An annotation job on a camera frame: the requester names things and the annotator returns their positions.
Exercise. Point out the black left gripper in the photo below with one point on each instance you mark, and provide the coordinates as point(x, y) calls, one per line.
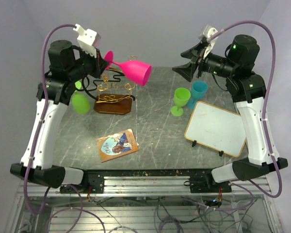
point(100, 63)

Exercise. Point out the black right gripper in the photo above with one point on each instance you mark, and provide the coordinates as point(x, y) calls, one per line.
point(194, 51)

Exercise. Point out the pink plastic wine glass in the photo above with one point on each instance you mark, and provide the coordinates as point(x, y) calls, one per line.
point(136, 71)

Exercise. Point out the light green plastic wine glass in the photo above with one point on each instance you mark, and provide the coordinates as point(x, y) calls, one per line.
point(79, 101)

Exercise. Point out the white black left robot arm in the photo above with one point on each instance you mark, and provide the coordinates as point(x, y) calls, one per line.
point(68, 64)

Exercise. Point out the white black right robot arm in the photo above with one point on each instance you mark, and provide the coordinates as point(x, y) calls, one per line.
point(249, 93)

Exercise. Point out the blue plastic wine glass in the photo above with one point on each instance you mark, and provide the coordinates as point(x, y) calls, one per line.
point(198, 91)

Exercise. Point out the small framed whiteboard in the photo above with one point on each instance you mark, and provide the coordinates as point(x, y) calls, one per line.
point(216, 128)

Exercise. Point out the Othello picture book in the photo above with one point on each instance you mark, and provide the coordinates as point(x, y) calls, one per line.
point(116, 145)

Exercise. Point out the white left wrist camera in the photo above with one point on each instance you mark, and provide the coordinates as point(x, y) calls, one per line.
point(87, 40)

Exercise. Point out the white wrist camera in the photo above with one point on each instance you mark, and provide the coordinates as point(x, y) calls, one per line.
point(87, 40)
point(206, 34)

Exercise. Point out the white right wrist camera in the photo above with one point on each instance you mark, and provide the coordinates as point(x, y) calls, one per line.
point(206, 34)

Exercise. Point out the gold wire wine glass rack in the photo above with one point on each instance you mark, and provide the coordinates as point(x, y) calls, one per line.
point(114, 96)

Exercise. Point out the aluminium extrusion rail base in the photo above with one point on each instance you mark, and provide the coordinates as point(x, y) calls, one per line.
point(153, 186)

